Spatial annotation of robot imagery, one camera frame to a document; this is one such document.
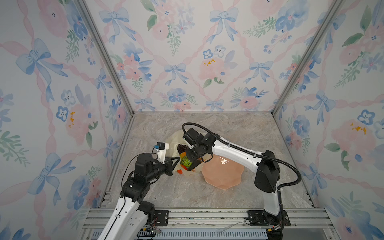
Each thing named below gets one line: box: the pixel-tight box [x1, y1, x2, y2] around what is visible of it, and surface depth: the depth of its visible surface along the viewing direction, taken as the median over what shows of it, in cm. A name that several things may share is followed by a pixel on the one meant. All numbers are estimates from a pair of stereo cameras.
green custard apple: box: [181, 156, 193, 167], surface depth 90 cm
